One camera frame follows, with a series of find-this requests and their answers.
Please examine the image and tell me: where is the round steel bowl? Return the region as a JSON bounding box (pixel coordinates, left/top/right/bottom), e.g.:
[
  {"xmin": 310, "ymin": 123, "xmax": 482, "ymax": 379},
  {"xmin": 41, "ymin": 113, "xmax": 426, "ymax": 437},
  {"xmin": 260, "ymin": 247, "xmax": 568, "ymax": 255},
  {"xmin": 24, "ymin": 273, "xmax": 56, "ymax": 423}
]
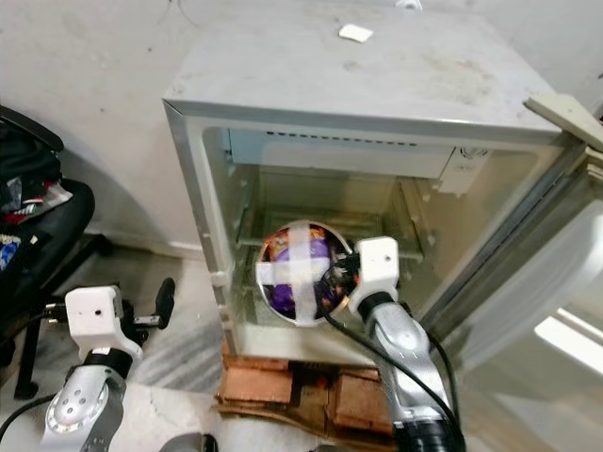
[{"xmin": 255, "ymin": 218, "xmax": 355, "ymax": 327}]

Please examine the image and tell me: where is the translucent white tape strip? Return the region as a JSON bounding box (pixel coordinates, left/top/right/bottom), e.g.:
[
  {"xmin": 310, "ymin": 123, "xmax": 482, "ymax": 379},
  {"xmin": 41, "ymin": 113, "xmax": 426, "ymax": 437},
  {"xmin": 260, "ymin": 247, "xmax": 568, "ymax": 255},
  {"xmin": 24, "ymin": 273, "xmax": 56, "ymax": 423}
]
[
  {"xmin": 290, "ymin": 219, "xmax": 326, "ymax": 326},
  {"xmin": 256, "ymin": 259, "xmax": 335, "ymax": 285}
]

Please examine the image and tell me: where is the purple snack packet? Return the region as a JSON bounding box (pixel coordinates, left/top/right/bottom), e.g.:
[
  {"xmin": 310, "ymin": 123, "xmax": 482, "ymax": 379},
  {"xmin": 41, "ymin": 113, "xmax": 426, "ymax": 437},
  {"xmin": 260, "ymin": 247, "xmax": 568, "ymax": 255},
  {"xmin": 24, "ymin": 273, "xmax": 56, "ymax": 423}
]
[{"xmin": 262, "ymin": 226, "xmax": 340, "ymax": 316}]

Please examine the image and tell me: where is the clear fridge shelf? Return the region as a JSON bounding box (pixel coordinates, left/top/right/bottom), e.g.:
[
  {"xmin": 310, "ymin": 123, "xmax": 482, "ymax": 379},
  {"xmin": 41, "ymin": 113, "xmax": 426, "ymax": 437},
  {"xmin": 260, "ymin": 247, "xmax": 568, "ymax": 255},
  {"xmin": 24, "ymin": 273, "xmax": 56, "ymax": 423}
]
[{"xmin": 234, "ymin": 209, "xmax": 425, "ymax": 260}]

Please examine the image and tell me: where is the small grey-white fridge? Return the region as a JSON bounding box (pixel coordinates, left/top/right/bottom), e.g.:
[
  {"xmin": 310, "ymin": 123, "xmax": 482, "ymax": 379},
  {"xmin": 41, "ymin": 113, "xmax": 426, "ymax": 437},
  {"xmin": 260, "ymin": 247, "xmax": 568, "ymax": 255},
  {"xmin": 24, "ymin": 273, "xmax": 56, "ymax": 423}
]
[{"xmin": 162, "ymin": 8, "xmax": 585, "ymax": 363}]

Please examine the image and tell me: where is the red clay brick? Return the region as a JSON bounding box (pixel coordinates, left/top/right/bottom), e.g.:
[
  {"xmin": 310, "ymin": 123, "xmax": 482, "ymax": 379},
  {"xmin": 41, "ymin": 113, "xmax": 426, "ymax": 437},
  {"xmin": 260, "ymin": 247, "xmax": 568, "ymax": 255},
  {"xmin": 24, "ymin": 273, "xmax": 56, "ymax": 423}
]
[
  {"xmin": 325, "ymin": 367, "xmax": 399, "ymax": 436},
  {"xmin": 219, "ymin": 341, "xmax": 298, "ymax": 406}
]

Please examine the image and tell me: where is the white freezer compartment flap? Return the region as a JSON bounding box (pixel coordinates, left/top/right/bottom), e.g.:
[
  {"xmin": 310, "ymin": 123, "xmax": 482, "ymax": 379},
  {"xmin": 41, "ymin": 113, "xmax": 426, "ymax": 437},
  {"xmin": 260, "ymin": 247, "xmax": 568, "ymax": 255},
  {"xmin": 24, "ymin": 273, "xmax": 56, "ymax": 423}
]
[{"xmin": 226, "ymin": 128, "xmax": 455, "ymax": 180}]

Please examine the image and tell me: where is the black office chair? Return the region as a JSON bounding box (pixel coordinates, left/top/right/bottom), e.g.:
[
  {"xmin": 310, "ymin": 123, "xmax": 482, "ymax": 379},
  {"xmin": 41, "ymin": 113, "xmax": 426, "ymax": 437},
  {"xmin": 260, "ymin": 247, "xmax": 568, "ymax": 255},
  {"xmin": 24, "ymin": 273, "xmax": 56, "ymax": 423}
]
[{"xmin": 0, "ymin": 104, "xmax": 116, "ymax": 401}]

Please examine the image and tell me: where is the grey robot left leg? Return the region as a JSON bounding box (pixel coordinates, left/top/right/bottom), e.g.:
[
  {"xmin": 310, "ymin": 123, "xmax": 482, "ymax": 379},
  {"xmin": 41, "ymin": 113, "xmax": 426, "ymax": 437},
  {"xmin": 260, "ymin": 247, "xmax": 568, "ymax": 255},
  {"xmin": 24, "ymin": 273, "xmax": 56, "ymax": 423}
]
[{"xmin": 158, "ymin": 431, "xmax": 220, "ymax": 452}]

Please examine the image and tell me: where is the blue printed packet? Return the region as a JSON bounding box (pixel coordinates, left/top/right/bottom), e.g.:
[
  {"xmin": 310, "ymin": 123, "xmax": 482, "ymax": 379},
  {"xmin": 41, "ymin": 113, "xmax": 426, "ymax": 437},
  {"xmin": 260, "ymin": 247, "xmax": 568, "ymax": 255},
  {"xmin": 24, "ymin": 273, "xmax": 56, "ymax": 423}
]
[{"xmin": 0, "ymin": 234, "xmax": 27, "ymax": 274}]

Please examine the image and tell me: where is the white thermostat control panel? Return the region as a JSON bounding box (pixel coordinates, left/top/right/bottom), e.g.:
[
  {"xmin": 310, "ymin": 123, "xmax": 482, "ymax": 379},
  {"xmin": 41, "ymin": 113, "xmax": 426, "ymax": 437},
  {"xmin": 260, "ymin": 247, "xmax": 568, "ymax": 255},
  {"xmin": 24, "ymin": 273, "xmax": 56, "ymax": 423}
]
[{"xmin": 438, "ymin": 146, "xmax": 491, "ymax": 197}]

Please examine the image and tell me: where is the black bag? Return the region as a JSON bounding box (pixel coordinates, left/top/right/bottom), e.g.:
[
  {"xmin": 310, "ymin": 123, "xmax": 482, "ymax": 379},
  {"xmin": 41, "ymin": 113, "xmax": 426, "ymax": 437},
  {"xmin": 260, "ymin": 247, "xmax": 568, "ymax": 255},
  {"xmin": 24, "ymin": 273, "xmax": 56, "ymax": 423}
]
[{"xmin": 0, "ymin": 127, "xmax": 74, "ymax": 227}]

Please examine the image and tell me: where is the white paper scrap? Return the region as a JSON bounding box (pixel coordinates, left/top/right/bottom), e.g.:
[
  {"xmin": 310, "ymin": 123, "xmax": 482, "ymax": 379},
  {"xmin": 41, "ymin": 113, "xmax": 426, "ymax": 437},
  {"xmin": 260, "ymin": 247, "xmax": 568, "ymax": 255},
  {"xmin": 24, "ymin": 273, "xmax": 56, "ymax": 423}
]
[{"xmin": 338, "ymin": 24, "xmax": 375, "ymax": 43}]

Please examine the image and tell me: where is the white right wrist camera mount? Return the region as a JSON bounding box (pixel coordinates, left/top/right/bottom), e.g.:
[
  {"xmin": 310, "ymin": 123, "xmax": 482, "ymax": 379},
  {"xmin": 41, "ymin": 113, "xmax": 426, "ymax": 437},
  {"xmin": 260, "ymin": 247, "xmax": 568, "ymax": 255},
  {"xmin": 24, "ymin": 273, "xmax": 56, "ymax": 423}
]
[{"xmin": 347, "ymin": 236, "xmax": 399, "ymax": 312}]

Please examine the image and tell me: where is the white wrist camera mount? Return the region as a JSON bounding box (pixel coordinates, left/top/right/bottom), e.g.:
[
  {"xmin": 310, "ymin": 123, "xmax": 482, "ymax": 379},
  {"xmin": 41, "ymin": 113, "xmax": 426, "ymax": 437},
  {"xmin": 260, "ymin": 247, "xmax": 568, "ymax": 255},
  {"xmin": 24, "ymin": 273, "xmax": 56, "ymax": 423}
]
[
  {"xmin": 65, "ymin": 286, "xmax": 142, "ymax": 361},
  {"xmin": 347, "ymin": 236, "xmax": 399, "ymax": 312}
]

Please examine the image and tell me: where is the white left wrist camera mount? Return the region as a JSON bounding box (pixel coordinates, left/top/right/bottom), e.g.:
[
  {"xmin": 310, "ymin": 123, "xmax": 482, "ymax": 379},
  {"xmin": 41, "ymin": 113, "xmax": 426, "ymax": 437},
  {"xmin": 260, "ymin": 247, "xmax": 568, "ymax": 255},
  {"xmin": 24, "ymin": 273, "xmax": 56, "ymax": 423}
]
[{"xmin": 65, "ymin": 286, "xmax": 142, "ymax": 361}]

